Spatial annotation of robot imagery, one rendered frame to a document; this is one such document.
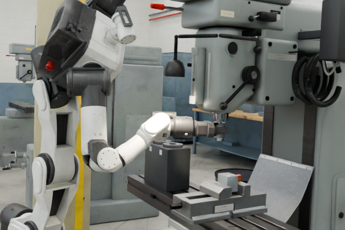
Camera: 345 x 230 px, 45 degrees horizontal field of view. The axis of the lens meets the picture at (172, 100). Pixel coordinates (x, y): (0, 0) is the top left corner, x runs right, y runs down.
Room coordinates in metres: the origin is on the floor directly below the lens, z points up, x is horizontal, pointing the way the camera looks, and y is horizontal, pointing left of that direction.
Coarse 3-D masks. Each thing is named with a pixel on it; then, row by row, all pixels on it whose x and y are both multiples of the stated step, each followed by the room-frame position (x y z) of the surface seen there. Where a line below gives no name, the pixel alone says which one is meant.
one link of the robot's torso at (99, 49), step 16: (64, 16) 1.52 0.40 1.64; (80, 16) 1.58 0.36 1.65; (96, 16) 1.64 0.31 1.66; (64, 32) 1.48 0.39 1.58; (80, 32) 1.53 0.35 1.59; (96, 32) 1.59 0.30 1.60; (48, 48) 1.54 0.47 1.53; (64, 48) 1.54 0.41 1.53; (80, 48) 1.48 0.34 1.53; (96, 48) 1.54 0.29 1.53; (112, 48) 1.61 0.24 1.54; (48, 64) 1.58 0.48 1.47; (64, 64) 1.55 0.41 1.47; (80, 64) 1.55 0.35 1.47; (96, 64) 1.54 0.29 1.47; (112, 64) 1.57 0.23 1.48; (64, 80) 1.65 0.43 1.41; (112, 80) 1.66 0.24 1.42
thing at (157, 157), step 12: (156, 144) 1.90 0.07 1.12; (168, 144) 1.83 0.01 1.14; (180, 144) 1.85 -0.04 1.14; (156, 156) 1.86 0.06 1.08; (168, 156) 1.78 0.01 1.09; (180, 156) 1.81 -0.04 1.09; (156, 168) 1.86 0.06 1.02; (168, 168) 1.78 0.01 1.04; (180, 168) 1.81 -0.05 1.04; (144, 180) 1.96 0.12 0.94; (156, 180) 1.86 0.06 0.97; (168, 180) 1.78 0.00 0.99; (180, 180) 1.81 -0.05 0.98
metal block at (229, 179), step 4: (224, 172) 1.57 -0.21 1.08; (228, 172) 1.58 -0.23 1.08; (220, 176) 1.54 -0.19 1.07; (224, 176) 1.52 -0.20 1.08; (228, 176) 1.52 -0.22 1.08; (232, 176) 1.52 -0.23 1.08; (236, 176) 1.53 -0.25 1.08; (220, 180) 1.54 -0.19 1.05; (224, 180) 1.52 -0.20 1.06; (228, 180) 1.51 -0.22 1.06; (232, 180) 1.52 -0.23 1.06; (236, 180) 1.53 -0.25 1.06; (228, 184) 1.51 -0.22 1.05; (232, 184) 1.52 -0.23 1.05; (236, 184) 1.53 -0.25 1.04; (232, 188) 1.52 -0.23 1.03; (236, 188) 1.53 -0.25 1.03
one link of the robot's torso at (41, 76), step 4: (40, 76) 1.83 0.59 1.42; (44, 76) 1.82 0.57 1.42; (44, 80) 1.82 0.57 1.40; (48, 80) 1.80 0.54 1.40; (48, 84) 1.79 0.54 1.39; (48, 88) 1.79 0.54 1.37; (52, 88) 1.80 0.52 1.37; (48, 92) 1.79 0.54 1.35; (52, 92) 1.80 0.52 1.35; (52, 96) 1.80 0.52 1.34; (56, 96) 1.81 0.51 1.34
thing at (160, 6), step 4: (152, 4) 1.55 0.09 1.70; (156, 4) 1.56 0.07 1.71; (160, 4) 1.57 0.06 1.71; (152, 8) 1.56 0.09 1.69; (156, 8) 1.57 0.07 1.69; (160, 8) 1.57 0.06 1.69; (164, 8) 1.58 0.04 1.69; (168, 8) 1.59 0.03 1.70; (172, 8) 1.60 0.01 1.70; (176, 8) 1.61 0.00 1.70; (180, 8) 1.62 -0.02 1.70
